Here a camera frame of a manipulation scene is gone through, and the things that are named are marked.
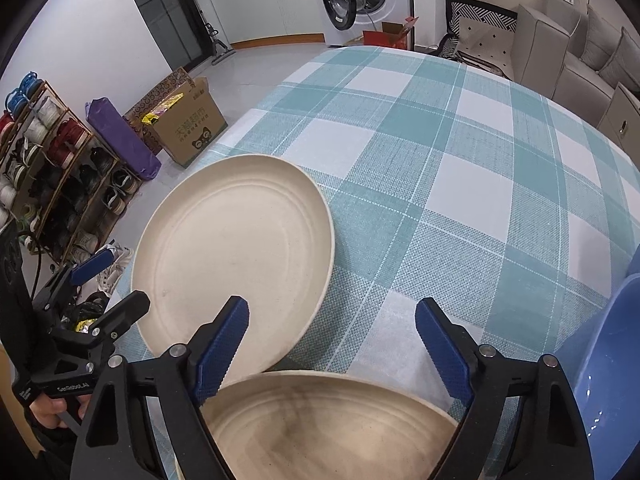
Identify red box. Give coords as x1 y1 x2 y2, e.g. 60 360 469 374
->
362 16 420 52

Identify dark glass door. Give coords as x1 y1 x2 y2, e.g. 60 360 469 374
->
117 0 206 73

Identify brown patterned carton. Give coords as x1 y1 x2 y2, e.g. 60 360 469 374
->
122 67 193 126

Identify yellow snack packets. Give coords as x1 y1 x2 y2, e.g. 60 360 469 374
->
141 92 183 126

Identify teal checked tablecloth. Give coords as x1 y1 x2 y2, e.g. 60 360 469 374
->
112 46 640 480

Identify person's left hand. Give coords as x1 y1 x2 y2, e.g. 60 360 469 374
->
30 392 92 429

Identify upright vacuum cleaner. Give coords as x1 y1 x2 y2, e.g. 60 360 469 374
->
207 25 236 66

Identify cardboard box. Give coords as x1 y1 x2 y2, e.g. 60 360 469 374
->
141 77 228 168

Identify cream plate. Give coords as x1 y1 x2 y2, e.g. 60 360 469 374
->
131 155 335 378
175 370 458 480

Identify black patterned folding chair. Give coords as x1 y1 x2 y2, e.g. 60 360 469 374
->
430 0 518 78

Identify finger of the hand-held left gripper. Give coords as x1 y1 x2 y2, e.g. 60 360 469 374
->
49 291 152 361
32 248 118 313

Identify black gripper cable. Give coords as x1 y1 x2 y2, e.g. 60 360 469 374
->
20 232 51 286

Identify grey cabinet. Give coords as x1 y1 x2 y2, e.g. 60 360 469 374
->
597 82 640 148

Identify wooden shoe rack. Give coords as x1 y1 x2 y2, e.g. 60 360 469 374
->
0 80 146 271

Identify white lower cabinets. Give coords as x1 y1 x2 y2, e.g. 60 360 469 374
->
202 0 326 51

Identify white sneaker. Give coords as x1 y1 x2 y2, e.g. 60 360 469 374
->
95 244 135 293

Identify white washing machine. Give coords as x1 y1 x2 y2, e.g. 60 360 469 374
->
302 0 413 48

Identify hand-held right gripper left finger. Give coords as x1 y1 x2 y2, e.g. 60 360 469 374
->
70 296 250 480

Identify grey sofa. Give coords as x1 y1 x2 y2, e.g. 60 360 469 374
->
510 4 640 151

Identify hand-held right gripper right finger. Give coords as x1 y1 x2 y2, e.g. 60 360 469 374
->
415 297 593 480

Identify dark blue bowl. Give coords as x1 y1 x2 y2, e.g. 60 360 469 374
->
557 260 640 480

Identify purple bag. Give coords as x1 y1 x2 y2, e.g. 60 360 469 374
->
85 97 162 181

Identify shoe rack with shoes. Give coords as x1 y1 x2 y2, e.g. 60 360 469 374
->
0 72 143 266

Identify grey cushion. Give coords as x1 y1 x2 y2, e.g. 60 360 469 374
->
600 27 640 91
582 5 626 68

